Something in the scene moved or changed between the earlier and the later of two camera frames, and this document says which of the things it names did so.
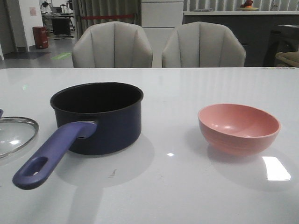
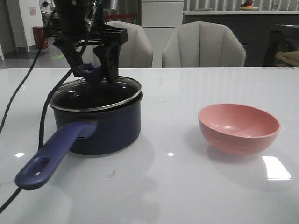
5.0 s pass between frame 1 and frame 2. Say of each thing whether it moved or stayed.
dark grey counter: stayed
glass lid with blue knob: moved
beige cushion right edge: stayed
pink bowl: stayed
